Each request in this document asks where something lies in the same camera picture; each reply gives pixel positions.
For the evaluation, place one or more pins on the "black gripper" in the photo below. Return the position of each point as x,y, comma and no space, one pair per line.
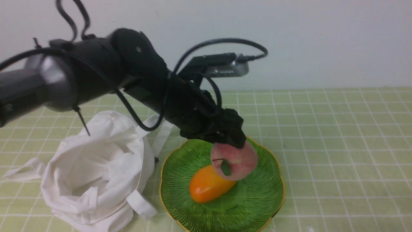
197,116

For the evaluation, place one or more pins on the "pink peach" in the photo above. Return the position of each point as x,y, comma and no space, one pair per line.
231,163

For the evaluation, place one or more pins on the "white cloth bag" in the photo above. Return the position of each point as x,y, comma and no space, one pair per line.
94,182

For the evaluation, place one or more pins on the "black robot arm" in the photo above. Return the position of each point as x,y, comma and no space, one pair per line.
66,75

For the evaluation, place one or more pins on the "orange mango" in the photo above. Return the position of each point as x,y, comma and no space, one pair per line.
206,185

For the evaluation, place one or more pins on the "green glass plate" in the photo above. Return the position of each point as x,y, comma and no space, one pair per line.
248,207

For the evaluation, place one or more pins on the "green checkered tablecloth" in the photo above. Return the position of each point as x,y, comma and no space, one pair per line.
345,155

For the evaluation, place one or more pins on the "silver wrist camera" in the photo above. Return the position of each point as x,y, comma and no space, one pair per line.
217,65

